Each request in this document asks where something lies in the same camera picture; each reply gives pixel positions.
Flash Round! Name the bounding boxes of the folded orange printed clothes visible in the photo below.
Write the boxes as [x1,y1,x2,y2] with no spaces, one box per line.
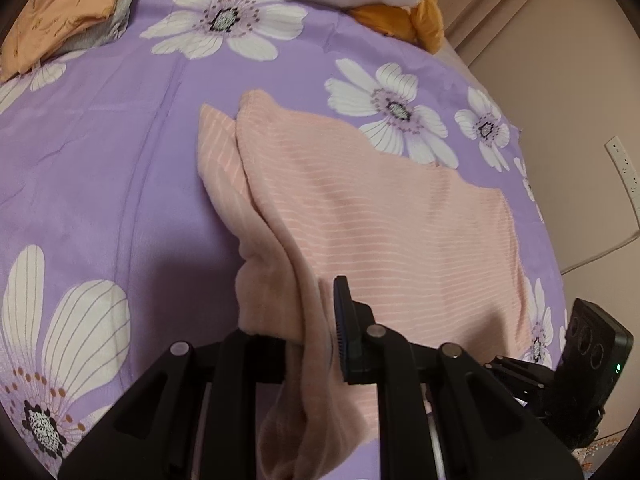
[0,0,132,84]

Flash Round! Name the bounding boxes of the purple floral blanket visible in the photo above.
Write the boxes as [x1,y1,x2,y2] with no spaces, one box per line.
[0,0,569,480]

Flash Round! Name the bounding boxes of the mauve bed sheet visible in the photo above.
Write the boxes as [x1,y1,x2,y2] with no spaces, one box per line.
[436,34,474,69]

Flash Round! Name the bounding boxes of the pink striped long-sleeve shirt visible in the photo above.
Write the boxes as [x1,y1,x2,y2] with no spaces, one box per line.
[196,89,532,480]

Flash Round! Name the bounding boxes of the white cable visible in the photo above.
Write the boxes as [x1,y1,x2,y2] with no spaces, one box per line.
[560,195,640,276]

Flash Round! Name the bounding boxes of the white power strip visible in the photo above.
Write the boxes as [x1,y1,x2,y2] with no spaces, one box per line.
[604,135,640,222]

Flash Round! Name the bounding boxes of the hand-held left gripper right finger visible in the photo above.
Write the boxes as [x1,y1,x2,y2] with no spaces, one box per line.
[332,275,584,480]

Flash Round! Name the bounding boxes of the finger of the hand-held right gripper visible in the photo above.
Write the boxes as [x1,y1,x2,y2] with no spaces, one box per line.
[482,355,557,411]

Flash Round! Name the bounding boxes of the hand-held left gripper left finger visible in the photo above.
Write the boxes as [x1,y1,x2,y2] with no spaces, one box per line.
[57,327,302,480]

